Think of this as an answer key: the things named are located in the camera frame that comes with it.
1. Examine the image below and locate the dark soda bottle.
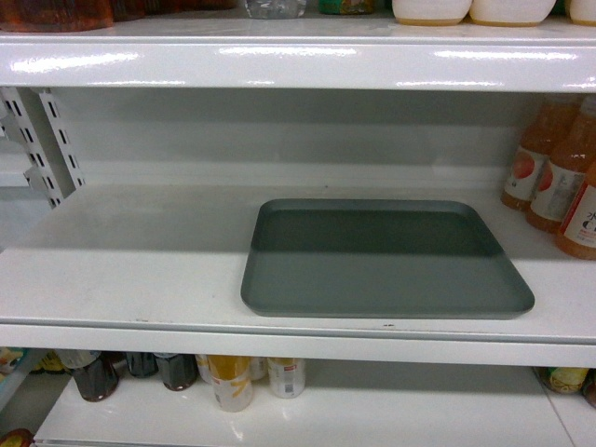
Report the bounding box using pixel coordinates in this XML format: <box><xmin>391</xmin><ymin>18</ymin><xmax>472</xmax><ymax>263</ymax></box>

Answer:
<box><xmin>57</xmin><ymin>349</ymin><xmax>118</xmax><ymax>402</ymax></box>
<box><xmin>154</xmin><ymin>353</ymin><xmax>198</xmax><ymax>391</ymax></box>

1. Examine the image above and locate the white middle shelf board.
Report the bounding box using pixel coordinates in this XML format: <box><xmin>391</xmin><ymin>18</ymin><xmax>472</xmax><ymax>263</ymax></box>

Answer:
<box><xmin>1</xmin><ymin>185</ymin><xmax>595</xmax><ymax>367</ymax></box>

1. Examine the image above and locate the white labelled drink can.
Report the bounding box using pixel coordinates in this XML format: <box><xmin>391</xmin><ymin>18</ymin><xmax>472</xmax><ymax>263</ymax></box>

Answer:
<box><xmin>267</xmin><ymin>358</ymin><xmax>306</xmax><ymax>399</ymax></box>

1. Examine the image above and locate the yellow white drink can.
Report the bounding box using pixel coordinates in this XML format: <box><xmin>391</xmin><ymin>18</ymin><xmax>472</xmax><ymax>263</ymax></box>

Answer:
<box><xmin>208</xmin><ymin>355</ymin><xmax>253</xmax><ymax>413</ymax></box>

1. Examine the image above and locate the dark soda bottle right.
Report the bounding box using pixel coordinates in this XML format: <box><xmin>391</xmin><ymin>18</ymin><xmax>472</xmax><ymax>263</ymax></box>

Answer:
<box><xmin>154</xmin><ymin>353</ymin><xmax>198</xmax><ymax>391</ymax></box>

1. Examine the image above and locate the dark soda bottle left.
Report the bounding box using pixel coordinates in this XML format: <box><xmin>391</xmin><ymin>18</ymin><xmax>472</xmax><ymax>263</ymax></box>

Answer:
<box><xmin>57</xmin><ymin>349</ymin><xmax>118</xmax><ymax>402</ymax></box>

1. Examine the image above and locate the clear plastic water bottle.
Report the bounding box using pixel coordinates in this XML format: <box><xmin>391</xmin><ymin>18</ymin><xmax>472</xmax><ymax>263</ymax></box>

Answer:
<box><xmin>244</xmin><ymin>0</ymin><xmax>307</xmax><ymax>20</ymax></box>

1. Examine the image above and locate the grey rectangular serving tray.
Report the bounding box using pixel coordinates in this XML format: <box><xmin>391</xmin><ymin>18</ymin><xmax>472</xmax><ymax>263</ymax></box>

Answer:
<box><xmin>241</xmin><ymin>198</ymin><xmax>535</xmax><ymax>319</ymax></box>

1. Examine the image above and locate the white bowl left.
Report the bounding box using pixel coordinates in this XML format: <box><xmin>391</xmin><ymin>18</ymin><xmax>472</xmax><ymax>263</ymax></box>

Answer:
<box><xmin>392</xmin><ymin>0</ymin><xmax>472</xmax><ymax>26</ymax></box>

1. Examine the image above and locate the white upper shelf board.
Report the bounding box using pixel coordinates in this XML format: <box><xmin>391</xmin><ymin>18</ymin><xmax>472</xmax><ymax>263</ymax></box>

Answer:
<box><xmin>1</xmin><ymin>9</ymin><xmax>595</xmax><ymax>93</ymax></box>

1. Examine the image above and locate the orange juice bottle left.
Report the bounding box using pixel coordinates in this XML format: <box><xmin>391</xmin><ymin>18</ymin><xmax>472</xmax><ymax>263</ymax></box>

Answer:
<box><xmin>501</xmin><ymin>94</ymin><xmax>583</xmax><ymax>210</ymax></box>

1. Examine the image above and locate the orange juice bottle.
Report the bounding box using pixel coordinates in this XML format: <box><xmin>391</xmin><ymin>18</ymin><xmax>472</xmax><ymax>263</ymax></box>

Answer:
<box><xmin>525</xmin><ymin>94</ymin><xmax>595</xmax><ymax>233</ymax></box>
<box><xmin>501</xmin><ymin>94</ymin><xmax>583</xmax><ymax>210</ymax></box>
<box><xmin>555</xmin><ymin>162</ymin><xmax>595</xmax><ymax>261</ymax></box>

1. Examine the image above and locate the orange juice bottle middle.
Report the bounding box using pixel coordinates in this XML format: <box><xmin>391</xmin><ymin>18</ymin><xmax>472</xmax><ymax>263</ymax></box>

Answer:
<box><xmin>525</xmin><ymin>94</ymin><xmax>595</xmax><ymax>233</ymax></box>

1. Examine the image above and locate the white bowl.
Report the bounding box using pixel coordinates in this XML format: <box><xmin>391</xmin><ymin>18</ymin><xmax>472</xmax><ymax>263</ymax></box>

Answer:
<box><xmin>392</xmin><ymin>0</ymin><xmax>472</xmax><ymax>26</ymax></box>
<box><xmin>468</xmin><ymin>0</ymin><xmax>556</xmax><ymax>27</ymax></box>

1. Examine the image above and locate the white slotted shelf upright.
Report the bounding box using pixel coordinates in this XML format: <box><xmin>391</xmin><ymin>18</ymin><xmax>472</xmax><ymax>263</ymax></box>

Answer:
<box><xmin>1</xmin><ymin>87</ymin><xmax>85</xmax><ymax>208</ymax></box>

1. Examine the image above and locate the white bowl right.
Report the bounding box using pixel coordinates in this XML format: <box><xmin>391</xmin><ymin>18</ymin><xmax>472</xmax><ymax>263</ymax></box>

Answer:
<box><xmin>468</xmin><ymin>0</ymin><xmax>556</xmax><ymax>27</ymax></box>

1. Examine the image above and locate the orange juice bottle front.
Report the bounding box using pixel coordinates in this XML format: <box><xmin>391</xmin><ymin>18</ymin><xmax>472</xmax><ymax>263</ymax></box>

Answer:
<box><xmin>555</xmin><ymin>162</ymin><xmax>595</xmax><ymax>261</ymax></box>

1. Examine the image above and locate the white shelf board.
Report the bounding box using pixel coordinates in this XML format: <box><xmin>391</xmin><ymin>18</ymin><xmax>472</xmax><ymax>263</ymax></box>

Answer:
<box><xmin>1</xmin><ymin>185</ymin><xmax>595</xmax><ymax>367</ymax></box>
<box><xmin>1</xmin><ymin>9</ymin><xmax>595</xmax><ymax>93</ymax></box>

